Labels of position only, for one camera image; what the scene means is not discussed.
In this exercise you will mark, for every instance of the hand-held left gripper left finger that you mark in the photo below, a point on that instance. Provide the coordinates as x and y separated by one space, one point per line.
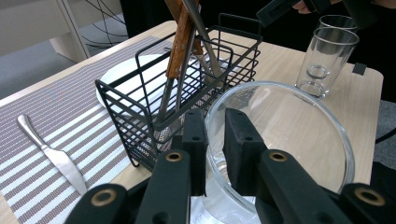
194 140

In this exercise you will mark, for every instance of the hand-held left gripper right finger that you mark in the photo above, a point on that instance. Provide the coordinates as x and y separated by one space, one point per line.
243 146

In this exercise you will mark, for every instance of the clear drinking glass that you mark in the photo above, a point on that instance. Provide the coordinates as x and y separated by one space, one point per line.
215 168
337 21
327 62

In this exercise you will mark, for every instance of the silver table knife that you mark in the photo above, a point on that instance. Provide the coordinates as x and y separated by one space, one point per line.
62 161

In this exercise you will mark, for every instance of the black tape piece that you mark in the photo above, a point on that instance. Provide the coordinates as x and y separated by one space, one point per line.
359 69

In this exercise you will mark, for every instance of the silver utensil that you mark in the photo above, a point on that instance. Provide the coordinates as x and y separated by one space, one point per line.
185 74
205 40

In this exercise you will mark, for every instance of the striped placemat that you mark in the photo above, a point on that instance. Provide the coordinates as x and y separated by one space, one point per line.
62 102

